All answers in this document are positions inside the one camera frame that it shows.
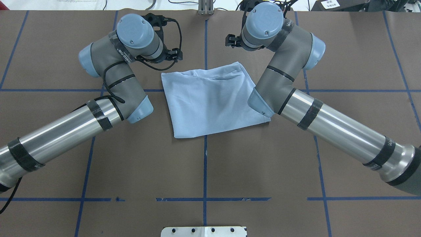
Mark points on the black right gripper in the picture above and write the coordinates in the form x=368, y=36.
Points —
x=233, y=40

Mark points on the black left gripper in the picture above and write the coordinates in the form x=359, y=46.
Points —
x=174, y=54

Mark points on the light blue t-shirt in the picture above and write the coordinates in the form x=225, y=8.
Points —
x=208, y=101

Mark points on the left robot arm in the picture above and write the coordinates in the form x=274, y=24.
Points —
x=136, y=38

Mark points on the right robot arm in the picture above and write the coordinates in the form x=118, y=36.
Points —
x=337, y=76

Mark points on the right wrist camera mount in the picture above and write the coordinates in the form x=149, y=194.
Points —
x=248, y=5

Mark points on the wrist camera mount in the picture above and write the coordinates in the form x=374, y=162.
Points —
x=248, y=5
x=158, y=21

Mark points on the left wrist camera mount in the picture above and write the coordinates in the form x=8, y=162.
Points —
x=158, y=21

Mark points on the aluminium frame post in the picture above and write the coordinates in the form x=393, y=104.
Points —
x=205, y=7

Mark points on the white camera pedestal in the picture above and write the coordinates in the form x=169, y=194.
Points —
x=205, y=231

